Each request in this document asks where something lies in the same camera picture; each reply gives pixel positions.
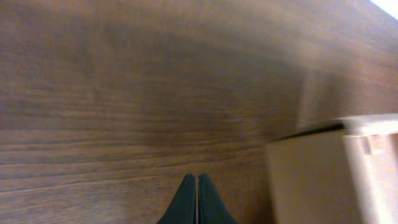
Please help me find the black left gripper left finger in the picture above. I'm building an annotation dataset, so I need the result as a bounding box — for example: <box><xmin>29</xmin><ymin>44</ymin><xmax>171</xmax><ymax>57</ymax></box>
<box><xmin>157</xmin><ymin>174</ymin><xmax>196</xmax><ymax>224</ymax></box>

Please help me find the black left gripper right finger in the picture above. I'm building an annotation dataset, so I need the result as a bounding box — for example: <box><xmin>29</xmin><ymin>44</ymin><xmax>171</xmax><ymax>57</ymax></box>
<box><xmin>198</xmin><ymin>174</ymin><xmax>237</xmax><ymax>224</ymax></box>

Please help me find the brown cardboard box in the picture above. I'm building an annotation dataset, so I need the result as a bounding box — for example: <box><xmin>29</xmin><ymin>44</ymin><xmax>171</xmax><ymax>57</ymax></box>
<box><xmin>266</xmin><ymin>114</ymin><xmax>397</xmax><ymax>223</ymax></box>

